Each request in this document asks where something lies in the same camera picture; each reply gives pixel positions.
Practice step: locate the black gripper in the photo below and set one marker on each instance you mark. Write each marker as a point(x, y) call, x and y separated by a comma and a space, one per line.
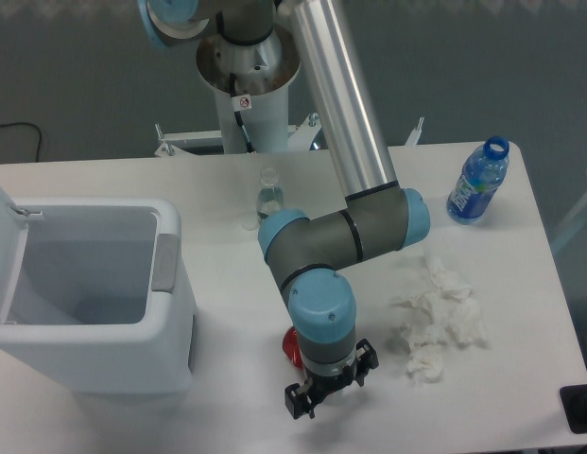
point(323, 379)

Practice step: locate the crushed red can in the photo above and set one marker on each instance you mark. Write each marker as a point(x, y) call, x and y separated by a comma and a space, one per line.
point(291, 348)

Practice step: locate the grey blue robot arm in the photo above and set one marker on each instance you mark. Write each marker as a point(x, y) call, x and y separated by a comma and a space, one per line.
point(306, 256)

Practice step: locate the crumpled white tissue pile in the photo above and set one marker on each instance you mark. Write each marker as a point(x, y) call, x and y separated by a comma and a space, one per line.
point(440, 310)

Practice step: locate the white bottle cap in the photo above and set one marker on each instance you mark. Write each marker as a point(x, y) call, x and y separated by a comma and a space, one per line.
point(249, 224)

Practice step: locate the clear plastic water bottle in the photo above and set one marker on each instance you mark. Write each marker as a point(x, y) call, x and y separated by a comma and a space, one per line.
point(270, 198)

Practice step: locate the black device at edge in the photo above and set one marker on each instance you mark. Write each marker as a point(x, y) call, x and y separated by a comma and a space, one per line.
point(574, 401)

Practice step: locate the white open trash bin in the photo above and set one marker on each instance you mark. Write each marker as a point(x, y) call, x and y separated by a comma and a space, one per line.
point(94, 293)

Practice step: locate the blue plastic drink bottle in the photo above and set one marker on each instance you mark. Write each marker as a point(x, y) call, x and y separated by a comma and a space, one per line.
point(482, 174)

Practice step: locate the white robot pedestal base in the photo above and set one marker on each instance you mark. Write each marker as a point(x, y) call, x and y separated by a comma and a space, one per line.
point(250, 88)

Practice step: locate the white frame at right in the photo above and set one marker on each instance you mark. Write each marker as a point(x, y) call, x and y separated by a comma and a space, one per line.
point(571, 224)

